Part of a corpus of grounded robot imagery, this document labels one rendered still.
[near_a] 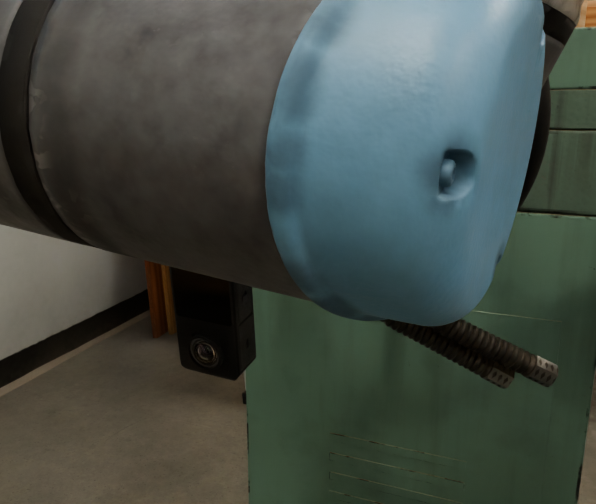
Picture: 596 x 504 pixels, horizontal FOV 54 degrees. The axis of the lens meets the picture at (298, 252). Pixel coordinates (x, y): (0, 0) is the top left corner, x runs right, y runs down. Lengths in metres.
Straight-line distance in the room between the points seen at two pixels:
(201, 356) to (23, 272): 1.61
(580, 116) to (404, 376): 0.36
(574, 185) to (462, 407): 0.29
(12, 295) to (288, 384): 1.25
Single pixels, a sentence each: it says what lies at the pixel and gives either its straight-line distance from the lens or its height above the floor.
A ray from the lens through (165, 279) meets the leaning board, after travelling 2.18.
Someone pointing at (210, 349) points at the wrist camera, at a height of 0.68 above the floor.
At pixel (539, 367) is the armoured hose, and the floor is 0.57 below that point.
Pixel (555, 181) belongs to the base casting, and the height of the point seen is 0.75.
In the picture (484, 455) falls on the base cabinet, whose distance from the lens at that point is 0.80.
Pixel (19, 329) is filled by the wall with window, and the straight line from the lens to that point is 1.99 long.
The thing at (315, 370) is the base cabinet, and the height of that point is 0.48.
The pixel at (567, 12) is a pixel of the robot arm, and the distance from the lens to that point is 0.27.
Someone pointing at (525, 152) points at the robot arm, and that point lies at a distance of 0.18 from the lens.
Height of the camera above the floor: 0.83
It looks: 14 degrees down
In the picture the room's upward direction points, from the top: straight up
